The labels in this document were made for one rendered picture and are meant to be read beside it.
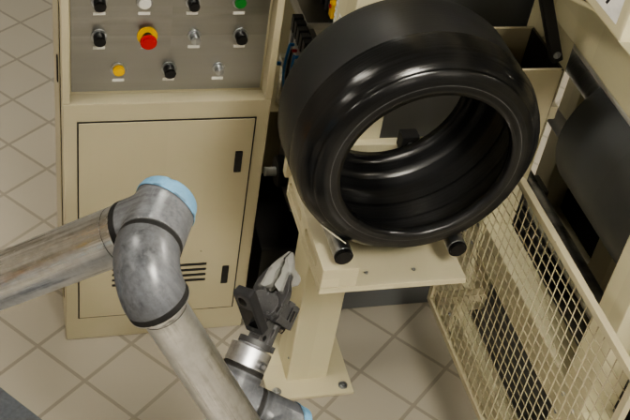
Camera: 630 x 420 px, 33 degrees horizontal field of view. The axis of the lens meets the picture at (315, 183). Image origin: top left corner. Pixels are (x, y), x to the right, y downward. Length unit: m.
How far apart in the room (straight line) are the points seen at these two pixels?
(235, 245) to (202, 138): 0.43
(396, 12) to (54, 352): 1.65
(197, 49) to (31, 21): 2.11
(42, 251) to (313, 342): 1.35
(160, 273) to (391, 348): 1.78
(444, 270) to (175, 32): 0.90
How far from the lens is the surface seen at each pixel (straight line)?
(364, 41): 2.20
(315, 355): 3.26
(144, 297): 1.81
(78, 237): 1.98
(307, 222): 2.55
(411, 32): 2.20
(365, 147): 2.69
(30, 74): 4.48
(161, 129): 2.86
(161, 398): 3.26
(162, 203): 1.88
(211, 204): 3.06
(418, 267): 2.59
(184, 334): 1.88
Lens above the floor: 2.55
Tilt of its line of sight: 39 degrees down
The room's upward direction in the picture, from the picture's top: 10 degrees clockwise
